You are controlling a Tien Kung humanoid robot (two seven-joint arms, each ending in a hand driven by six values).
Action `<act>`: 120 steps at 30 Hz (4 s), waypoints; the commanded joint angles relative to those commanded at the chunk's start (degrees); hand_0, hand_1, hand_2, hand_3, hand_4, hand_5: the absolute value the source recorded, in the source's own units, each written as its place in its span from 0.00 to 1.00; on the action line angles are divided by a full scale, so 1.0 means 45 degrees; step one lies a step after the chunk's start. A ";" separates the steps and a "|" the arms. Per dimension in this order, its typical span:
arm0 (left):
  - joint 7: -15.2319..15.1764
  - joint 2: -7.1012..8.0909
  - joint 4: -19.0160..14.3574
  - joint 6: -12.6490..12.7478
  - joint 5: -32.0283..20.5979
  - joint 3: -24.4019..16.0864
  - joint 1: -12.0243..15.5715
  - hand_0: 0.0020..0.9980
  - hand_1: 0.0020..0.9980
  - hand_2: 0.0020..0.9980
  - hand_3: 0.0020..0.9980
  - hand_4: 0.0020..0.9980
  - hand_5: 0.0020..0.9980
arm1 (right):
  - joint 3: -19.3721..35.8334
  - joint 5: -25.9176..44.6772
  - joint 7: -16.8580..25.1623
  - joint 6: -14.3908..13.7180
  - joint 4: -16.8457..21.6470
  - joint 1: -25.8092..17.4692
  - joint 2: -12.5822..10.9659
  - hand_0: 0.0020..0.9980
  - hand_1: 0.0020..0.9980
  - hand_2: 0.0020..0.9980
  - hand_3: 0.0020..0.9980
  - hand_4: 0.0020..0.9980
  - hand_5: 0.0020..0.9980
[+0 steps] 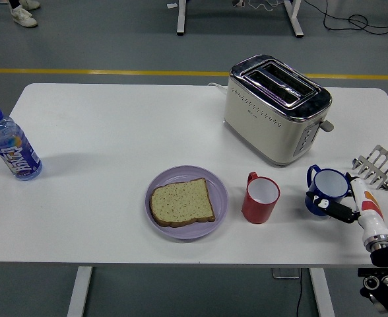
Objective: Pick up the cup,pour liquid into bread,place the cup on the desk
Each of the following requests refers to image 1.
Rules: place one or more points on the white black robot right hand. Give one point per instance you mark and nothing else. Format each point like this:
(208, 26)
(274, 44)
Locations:
(370, 214)

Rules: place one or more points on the white paper scrap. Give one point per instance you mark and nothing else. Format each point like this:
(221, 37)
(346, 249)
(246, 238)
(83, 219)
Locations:
(172, 5)

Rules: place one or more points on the black table control panel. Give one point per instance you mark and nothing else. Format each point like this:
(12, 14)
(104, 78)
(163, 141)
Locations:
(365, 272)

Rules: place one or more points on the blue enamel cup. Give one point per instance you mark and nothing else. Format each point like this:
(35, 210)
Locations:
(329, 183)

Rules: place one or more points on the cream chrome toaster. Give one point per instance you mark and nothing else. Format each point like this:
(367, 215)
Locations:
(263, 132)

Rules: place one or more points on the silver metal toast rack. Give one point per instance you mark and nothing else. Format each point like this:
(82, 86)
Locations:
(383, 162)

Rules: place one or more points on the red enamel cup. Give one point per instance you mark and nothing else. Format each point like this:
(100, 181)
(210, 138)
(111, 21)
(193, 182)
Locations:
(256, 211)

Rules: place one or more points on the purple round plate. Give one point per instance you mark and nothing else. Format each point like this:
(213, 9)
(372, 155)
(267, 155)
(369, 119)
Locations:
(181, 232)

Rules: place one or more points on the grey box under table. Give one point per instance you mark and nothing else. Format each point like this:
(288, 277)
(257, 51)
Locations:
(284, 273)

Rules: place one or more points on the blue-capped plastic water bottle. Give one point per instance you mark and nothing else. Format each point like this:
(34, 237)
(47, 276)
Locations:
(16, 155)

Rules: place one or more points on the person with white shoes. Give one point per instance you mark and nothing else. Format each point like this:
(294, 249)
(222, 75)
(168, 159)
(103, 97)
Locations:
(24, 16)

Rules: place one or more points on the white background desk leg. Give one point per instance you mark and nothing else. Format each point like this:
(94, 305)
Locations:
(294, 20)
(181, 20)

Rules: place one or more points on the white table leg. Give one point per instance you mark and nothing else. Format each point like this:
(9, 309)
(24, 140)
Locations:
(322, 294)
(80, 290)

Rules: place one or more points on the bread slice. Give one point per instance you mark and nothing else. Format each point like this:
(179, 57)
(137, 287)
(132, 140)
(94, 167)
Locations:
(181, 203)

